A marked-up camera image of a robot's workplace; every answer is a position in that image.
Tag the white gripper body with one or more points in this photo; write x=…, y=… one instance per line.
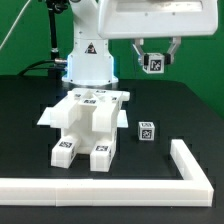
x=132, y=19

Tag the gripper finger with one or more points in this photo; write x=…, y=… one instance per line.
x=175, y=43
x=142, y=56

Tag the white chair back frame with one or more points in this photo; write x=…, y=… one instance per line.
x=64, y=113

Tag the white chair seat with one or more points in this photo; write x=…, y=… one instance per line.
x=88, y=133

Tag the white U-shaped obstacle fence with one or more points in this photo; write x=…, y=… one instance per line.
x=193, y=189

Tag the black camera stand pole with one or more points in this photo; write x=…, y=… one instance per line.
x=55, y=7

